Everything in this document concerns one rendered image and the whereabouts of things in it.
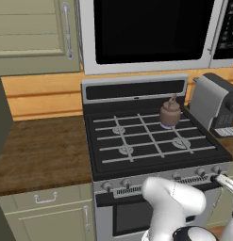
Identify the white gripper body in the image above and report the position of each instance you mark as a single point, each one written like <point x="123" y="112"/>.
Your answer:
<point x="226" y="182"/>

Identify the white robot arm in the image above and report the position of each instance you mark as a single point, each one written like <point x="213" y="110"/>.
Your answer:
<point x="171" y="200"/>

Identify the silver stove knob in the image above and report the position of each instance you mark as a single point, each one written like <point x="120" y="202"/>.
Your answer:
<point x="200" y="171"/>
<point x="176" y="175"/>
<point x="217" y="169"/>
<point x="107" y="186"/>
<point x="126" y="182"/>

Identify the silver gas stove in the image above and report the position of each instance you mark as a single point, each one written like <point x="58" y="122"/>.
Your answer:
<point x="136" y="94"/>

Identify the green lower cupboard door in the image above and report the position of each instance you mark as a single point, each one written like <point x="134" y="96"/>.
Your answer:
<point x="223" y="208"/>
<point x="48" y="226"/>

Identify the green cupboard door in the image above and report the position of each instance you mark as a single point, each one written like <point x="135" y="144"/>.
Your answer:
<point x="48" y="226"/>
<point x="26" y="31"/>
<point x="223" y="208"/>

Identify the brown kettle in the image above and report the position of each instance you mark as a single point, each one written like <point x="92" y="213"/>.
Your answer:
<point x="169" y="114"/>

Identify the grey coffee machine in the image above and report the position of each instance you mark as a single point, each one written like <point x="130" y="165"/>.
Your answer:
<point x="212" y="100"/>

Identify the silver oven door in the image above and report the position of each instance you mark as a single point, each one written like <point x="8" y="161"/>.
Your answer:
<point x="127" y="219"/>

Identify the silver microwave oven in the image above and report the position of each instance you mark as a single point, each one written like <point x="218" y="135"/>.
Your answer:
<point x="146" y="67"/>

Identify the green drawer front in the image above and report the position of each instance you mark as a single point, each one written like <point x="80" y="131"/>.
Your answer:
<point x="64" y="196"/>

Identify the black microwave door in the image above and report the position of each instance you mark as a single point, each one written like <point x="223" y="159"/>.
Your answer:
<point x="152" y="31"/>

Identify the dark grey tall panel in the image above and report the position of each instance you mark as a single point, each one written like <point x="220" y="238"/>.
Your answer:
<point x="1" y="119"/>

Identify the green upper cupboard door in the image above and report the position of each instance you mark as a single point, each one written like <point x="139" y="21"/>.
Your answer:
<point x="26" y="31"/>

